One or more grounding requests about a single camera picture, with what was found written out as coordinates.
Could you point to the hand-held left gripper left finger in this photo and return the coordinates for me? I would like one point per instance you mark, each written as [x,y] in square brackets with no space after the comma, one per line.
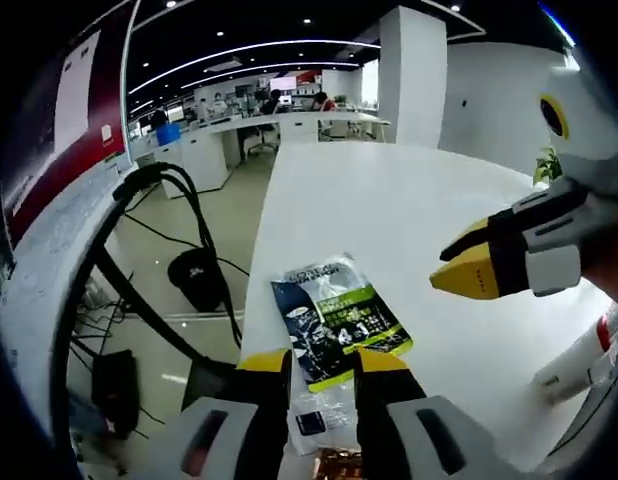
[259,415]

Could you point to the potted green plant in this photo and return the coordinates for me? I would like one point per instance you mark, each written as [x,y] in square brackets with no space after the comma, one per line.
[548,167]

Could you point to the blue bin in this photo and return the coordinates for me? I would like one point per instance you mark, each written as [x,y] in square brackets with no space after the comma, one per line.
[169,135]

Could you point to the white office counter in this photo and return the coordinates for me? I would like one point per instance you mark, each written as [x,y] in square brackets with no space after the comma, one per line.
[204,155]

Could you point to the clear skincare sachet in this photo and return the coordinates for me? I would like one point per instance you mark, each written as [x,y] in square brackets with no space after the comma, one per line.
[319,420]

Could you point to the person's right hand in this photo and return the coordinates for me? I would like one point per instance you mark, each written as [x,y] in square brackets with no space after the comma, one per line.
[606,270]

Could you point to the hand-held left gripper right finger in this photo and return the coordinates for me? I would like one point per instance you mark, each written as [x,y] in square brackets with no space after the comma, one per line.
[384,415]

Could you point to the black box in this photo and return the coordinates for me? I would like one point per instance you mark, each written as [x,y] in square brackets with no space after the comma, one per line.
[114,395]

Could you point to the gold skincare sachet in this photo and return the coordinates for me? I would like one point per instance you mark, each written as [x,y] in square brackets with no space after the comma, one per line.
[341,465]

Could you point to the office chair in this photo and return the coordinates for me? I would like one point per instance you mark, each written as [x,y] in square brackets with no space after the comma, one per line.
[261,140]

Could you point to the wall screen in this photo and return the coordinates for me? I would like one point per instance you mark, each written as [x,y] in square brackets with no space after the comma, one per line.
[283,84]

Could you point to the green black skincare sachet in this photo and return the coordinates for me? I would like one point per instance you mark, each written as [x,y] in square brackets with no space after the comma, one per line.
[339,320]

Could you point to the black bag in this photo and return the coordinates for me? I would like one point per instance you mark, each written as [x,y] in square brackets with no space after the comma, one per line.
[196,280]

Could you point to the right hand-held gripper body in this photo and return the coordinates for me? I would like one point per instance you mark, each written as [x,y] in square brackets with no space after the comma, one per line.
[589,130]

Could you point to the red-screen monitor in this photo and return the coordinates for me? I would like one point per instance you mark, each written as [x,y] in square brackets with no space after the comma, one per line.
[64,125]

